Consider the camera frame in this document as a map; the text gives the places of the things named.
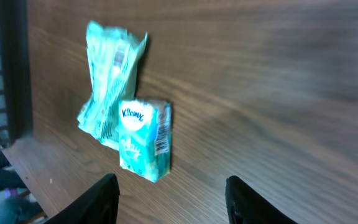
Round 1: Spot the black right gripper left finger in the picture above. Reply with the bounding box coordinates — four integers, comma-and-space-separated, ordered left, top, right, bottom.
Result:
45, 174, 120, 224

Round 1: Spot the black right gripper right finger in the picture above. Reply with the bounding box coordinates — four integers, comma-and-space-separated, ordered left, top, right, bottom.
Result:
225, 175, 296, 224

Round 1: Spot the teal tissue pack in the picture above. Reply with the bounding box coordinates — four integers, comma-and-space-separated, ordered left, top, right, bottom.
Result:
118, 99, 172, 183

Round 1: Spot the teal snack wrapper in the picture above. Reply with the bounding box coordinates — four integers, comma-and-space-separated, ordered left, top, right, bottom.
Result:
77, 21, 148, 150

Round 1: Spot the grey plastic mesh basket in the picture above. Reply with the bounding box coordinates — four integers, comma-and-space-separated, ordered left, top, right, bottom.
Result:
0, 0, 33, 168

